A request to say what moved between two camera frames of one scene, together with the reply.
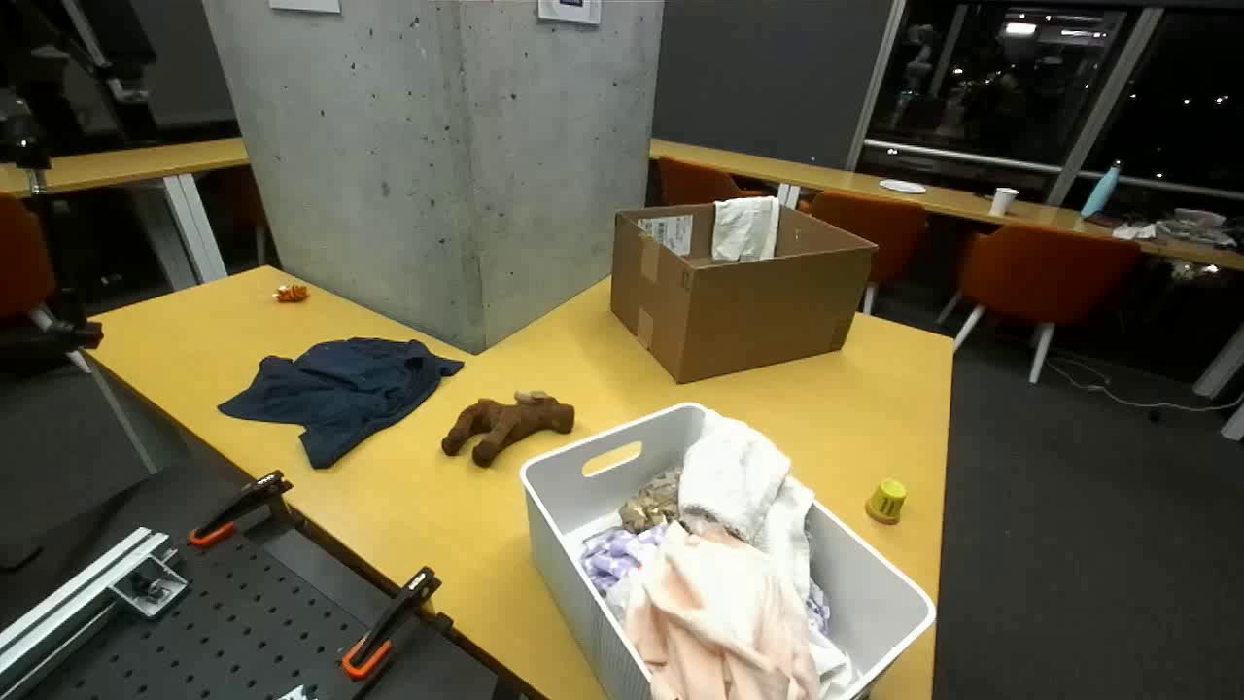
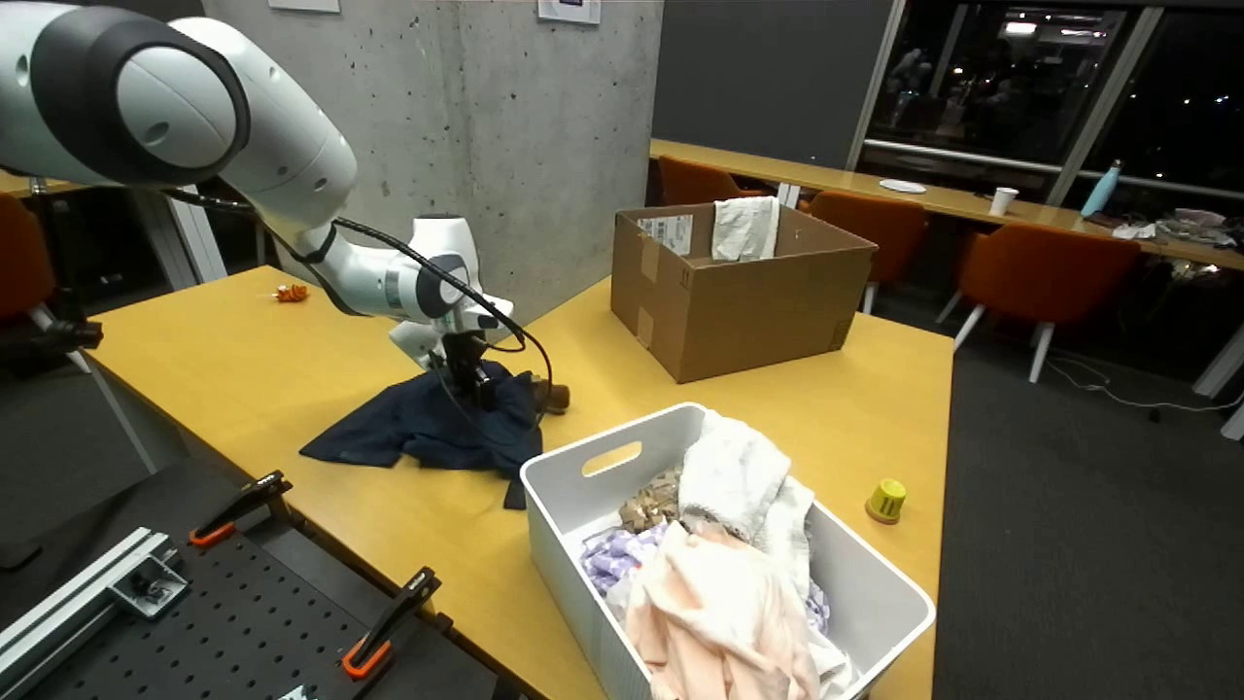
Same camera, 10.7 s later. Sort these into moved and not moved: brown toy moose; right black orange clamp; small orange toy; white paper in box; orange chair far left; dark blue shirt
Moved: dark blue shirt; brown toy moose
Not moved: white paper in box; orange chair far left; right black orange clamp; small orange toy
